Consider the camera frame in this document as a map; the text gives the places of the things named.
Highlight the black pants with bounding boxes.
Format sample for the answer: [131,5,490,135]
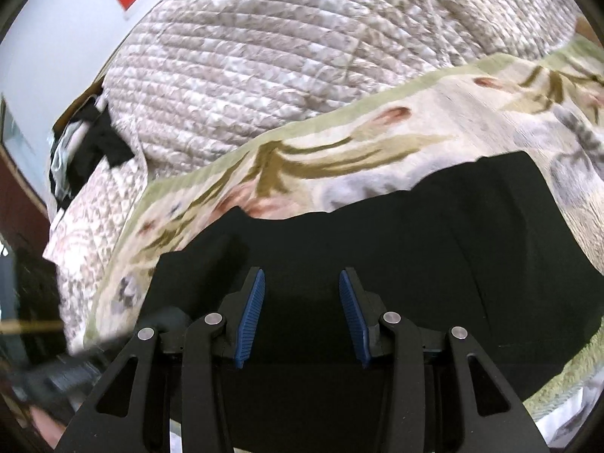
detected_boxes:
[140,153,603,452]

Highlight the person's left hand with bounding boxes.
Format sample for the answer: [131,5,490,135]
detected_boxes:
[30,406,66,449]

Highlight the dark wooden cabinet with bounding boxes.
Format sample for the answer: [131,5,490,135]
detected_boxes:
[0,146,49,256]

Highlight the dark clothes pile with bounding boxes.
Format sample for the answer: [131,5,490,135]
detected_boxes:
[48,95,134,210]

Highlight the floral fleece blanket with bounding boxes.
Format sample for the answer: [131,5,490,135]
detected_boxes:
[84,32,604,425]

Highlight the quilted floral bedspread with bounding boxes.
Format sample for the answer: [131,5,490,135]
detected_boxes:
[44,0,579,352]

